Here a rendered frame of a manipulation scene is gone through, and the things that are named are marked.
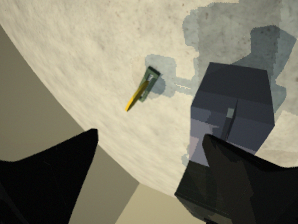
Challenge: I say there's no gold coin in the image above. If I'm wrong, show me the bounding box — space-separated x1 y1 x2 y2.
125 80 149 112

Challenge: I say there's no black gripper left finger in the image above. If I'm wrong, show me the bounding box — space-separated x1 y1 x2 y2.
0 128 98 224

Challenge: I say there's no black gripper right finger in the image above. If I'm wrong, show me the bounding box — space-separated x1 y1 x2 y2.
202 135 298 224

